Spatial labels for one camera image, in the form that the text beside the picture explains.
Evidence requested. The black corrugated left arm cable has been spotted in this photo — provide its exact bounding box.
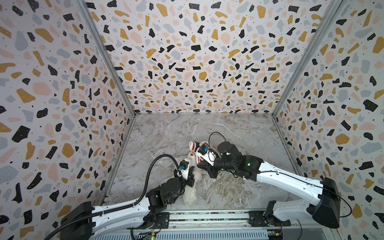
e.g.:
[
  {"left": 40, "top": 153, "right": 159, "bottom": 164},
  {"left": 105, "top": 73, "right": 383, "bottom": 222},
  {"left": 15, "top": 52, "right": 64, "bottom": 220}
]
[{"left": 43, "top": 154, "right": 180, "bottom": 240}]

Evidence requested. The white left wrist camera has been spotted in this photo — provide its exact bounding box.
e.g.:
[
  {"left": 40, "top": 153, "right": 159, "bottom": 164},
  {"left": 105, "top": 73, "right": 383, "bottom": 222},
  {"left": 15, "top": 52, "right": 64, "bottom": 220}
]
[{"left": 179, "top": 160, "right": 190, "bottom": 180}]

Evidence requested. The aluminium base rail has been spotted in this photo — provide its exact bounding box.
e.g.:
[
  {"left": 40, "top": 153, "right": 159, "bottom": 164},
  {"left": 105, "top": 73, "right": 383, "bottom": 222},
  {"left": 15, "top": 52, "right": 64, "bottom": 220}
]
[{"left": 80, "top": 209, "right": 338, "bottom": 235}]

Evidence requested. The white ribbed vent strip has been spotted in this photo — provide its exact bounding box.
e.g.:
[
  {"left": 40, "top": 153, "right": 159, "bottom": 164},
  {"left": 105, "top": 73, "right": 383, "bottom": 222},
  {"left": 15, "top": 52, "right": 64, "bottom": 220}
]
[{"left": 89, "top": 230, "right": 270, "bottom": 240}]

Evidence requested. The white plush teddy bear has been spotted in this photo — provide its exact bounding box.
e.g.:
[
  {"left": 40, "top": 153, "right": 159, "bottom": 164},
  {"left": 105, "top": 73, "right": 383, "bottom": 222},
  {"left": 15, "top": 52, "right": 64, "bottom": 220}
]
[{"left": 180, "top": 141, "right": 217, "bottom": 206}]

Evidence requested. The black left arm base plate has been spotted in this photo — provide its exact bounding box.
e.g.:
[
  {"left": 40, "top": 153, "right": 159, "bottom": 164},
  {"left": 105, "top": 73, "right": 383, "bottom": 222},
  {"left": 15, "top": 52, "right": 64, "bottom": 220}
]
[{"left": 140, "top": 212, "right": 170, "bottom": 229}]

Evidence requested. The red white striped knit sweater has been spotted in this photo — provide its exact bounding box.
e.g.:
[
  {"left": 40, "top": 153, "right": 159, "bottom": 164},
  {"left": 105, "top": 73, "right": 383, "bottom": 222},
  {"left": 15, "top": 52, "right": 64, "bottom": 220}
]
[{"left": 189, "top": 141, "right": 217, "bottom": 166}]

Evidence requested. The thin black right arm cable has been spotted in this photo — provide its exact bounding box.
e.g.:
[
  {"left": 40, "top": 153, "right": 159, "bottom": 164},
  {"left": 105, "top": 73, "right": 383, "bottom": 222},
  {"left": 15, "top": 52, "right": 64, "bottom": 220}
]
[{"left": 208, "top": 131, "right": 227, "bottom": 151}]

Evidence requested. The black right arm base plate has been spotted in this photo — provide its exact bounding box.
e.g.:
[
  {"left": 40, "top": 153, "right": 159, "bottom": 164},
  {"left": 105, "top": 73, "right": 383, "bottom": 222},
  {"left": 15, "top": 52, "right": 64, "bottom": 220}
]
[{"left": 248, "top": 211, "right": 291, "bottom": 228}]

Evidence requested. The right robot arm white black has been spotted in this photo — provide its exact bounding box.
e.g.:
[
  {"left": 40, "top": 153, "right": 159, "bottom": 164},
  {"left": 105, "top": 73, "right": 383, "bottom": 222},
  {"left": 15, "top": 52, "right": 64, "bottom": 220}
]
[{"left": 196, "top": 141, "right": 341, "bottom": 229}]

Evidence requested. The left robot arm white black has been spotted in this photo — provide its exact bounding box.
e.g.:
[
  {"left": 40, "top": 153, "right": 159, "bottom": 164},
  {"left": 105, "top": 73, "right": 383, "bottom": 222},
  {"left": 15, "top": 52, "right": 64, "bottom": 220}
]
[{"left": 60, "top": 173, "right": 195, "bottom": 240}]

